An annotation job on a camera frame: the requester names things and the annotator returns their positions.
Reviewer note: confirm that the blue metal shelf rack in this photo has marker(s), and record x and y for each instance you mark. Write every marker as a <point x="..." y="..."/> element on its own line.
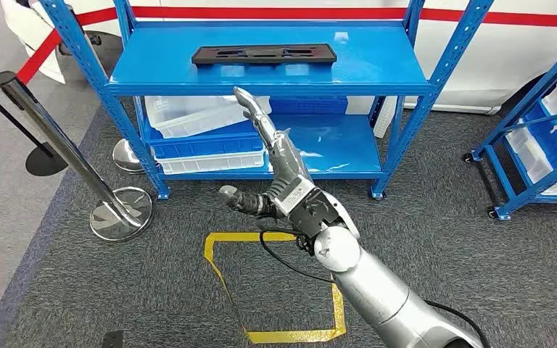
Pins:
<point x="365" y="57"/>

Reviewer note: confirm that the yellow floor tape marking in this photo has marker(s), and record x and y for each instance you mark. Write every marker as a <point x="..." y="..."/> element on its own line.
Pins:
<point x="240" y="236"/>

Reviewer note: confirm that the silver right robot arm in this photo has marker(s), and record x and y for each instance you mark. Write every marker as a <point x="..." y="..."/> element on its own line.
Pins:
<point x="374" y="293"/>

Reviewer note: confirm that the blue storage bin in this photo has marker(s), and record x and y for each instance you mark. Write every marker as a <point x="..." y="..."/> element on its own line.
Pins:
<point x="555" y="144"/>

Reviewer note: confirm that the black robot foot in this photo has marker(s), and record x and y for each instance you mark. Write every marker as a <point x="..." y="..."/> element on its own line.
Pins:
<point x="113" y="339"/>

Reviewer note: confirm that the red barrier belt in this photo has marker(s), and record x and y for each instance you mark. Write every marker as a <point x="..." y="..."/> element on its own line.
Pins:
<point x="259" y="13"/>

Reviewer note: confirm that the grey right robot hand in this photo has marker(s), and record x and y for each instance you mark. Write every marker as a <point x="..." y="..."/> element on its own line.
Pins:
<point x="283" y="161"/>

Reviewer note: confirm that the white car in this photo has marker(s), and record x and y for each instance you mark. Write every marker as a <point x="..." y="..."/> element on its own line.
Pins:
<point x="499" y="62"/>

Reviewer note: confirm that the black stanchion post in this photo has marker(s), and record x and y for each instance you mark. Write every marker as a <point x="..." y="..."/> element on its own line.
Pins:
<point x="45" y="163"/>

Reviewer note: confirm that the black plastic car part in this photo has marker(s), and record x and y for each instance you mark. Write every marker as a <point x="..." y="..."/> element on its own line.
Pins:
<point x="264" y="54"/>

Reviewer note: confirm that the blue metal rack on castors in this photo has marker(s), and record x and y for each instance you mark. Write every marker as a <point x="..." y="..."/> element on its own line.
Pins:
<point x="528" y="194"/>

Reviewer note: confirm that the clear plastic bin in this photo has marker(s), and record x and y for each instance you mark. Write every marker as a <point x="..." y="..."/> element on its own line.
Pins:
<point x="187" y="117"/>

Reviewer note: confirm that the white plastic bin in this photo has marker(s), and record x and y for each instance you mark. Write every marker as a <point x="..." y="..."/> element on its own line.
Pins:
<point x="211" y="163"/>

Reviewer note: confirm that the blue plastic crate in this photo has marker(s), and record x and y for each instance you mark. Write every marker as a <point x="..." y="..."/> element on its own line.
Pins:
<point x="307" y="104"/>

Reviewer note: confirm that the white perforated plastic crate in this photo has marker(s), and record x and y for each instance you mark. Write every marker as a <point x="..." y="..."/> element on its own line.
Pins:
<point x="384" y="117"/>

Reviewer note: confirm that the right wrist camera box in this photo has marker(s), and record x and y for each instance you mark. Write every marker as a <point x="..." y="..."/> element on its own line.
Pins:
<point x="297" y="194"/>

